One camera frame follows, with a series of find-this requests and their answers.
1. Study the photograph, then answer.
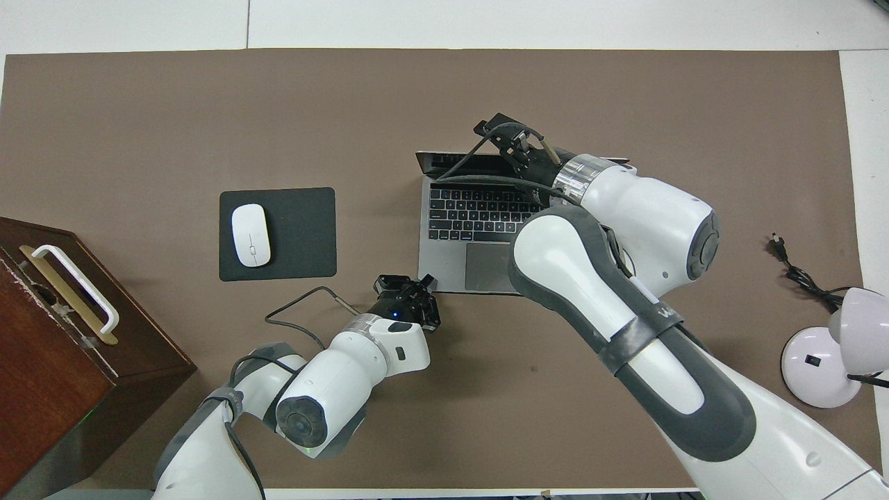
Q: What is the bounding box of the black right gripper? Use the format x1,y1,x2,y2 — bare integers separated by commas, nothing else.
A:
474,119,572,192

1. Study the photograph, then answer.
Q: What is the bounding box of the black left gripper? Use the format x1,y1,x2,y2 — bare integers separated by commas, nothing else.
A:
367,274,442,333

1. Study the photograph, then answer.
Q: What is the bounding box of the silver grey laptop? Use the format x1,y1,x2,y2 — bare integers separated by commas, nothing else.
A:
415,149,631,295

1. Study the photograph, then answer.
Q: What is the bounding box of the brown table mat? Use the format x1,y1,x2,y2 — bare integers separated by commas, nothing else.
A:
0,49,864,490

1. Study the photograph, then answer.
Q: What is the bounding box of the black mouse pad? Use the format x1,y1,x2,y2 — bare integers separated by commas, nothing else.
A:
219,187,338,282

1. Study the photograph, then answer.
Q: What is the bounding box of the white computer mouse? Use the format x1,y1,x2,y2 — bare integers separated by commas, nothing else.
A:
231,203,272,268

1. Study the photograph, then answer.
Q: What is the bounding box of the white desk lamp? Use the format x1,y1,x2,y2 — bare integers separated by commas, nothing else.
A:
781,287,889,409

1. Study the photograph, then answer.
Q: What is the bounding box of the dark brown wooden box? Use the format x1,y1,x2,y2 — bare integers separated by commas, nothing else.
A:
0,217,198,498

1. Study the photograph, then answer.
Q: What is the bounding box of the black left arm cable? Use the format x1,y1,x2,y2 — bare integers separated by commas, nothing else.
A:
222,287,363,500

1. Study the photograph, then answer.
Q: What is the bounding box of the gold metal handle plate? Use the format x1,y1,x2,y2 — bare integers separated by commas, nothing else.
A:
19,244,119,347

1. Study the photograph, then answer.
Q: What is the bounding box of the black lamp power cable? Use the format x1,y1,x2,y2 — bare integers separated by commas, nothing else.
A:
770,233,845,313

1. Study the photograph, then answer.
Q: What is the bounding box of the white box handle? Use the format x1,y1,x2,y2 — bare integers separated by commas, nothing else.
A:
31,244,120,335

